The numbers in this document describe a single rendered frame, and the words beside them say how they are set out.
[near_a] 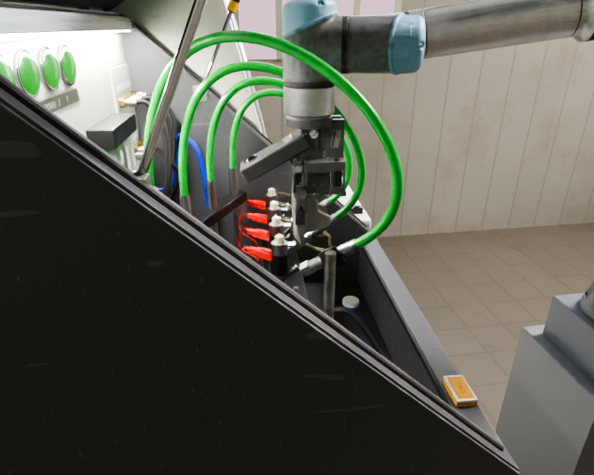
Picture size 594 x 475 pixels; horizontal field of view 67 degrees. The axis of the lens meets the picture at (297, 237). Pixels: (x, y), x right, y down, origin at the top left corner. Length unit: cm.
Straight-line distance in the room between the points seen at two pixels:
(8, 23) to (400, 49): 44
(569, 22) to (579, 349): 62
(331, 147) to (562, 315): 65
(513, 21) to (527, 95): 279
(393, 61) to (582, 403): 75
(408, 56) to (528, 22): 23
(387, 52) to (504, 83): 285
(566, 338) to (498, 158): 259
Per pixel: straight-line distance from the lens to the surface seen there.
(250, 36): 60
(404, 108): 318
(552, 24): 83
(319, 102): 66
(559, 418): 115
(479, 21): 80
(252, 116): 105
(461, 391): 71
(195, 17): 36
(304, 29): 65
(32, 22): 56
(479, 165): 354
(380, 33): 65
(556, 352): 113
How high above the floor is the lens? 143
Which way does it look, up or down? 25 degrees down
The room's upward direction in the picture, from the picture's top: straight up
